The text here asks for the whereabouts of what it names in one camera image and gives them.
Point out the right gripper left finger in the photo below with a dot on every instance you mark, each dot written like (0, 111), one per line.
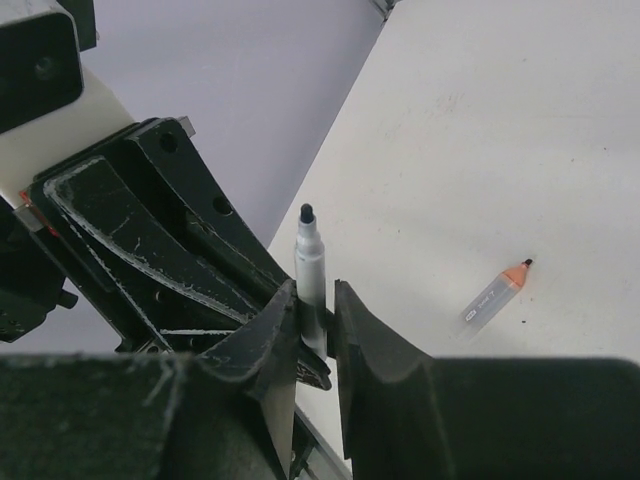
(224, 414)

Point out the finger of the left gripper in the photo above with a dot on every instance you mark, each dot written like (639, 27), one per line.
(171, 179)
(181, 301)

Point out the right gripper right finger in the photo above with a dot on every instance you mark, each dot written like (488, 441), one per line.
(408, 415)

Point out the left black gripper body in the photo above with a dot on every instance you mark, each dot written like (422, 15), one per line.
(34, 269)

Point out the white pen blue end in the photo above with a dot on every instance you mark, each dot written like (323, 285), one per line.
(309, 261)

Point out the orange tip marker pen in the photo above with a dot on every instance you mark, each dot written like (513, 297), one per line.
(492, 299)

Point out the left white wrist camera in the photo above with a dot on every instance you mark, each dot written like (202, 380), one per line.
(52, 105)

